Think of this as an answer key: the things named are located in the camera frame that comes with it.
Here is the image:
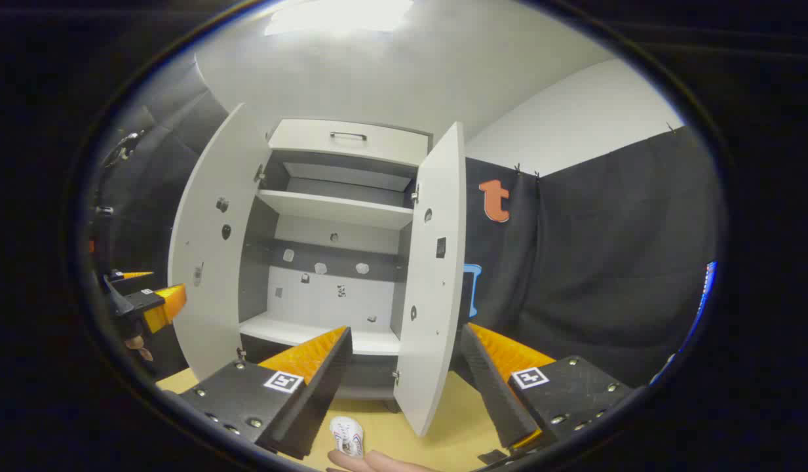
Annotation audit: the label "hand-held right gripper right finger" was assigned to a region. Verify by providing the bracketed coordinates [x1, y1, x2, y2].
[457, 323, 634, 460]

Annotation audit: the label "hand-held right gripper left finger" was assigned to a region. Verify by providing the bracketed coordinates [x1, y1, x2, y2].
[161, 326, 353, 461]

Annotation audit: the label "white cabinet door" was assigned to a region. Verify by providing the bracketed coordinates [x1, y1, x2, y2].
[168, 103, 273, 382]
[394, 121, 468, 438]

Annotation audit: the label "white striped shoe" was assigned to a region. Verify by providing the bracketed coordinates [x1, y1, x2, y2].
[330, 416, 365, 458]

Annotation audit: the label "white shoe cabinet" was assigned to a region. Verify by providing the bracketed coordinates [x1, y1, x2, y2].
[237, 118, 434, 401]

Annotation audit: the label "white cabinet drawer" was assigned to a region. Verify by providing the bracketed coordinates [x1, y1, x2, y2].
[267, 118, 434, 167]

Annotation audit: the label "black backdrop cloth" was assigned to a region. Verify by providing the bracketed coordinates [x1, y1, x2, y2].
[92, 62, 725, 391]

